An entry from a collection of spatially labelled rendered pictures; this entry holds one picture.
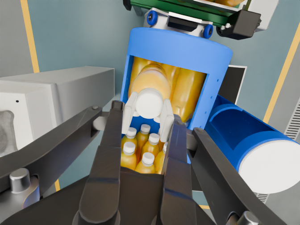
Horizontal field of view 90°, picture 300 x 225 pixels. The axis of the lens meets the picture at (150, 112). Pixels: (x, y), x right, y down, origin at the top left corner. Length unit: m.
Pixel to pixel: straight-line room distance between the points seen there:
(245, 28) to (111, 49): 1.23
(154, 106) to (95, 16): 1.53
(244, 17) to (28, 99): 0.76
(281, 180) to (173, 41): 0.76
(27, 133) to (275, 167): 0.98
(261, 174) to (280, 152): 0.12
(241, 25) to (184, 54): 0.33
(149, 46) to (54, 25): 1.56
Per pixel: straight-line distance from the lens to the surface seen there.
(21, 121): 0.68
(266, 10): 0.84
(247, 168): 0.79
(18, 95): 0.65
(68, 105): 0.84
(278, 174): 0.88
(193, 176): 1.99
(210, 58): 0.36
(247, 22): 0.64
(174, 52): 0.34
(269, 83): 1.96
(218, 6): 0.64
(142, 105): 0.21
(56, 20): 1.85
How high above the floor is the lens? 1.57
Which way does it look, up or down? 69 degrees down
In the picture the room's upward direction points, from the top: 173 degrees counter-clockwise
